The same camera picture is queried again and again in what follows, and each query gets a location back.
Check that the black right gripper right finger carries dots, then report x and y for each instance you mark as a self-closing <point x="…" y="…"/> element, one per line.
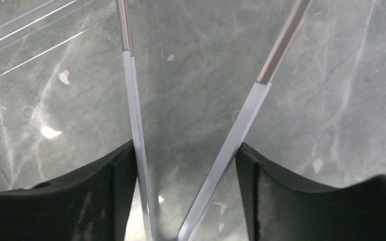
<point x="280" y="204"/>

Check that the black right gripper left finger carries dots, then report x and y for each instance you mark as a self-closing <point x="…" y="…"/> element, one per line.
<point x="92" y="202"/>

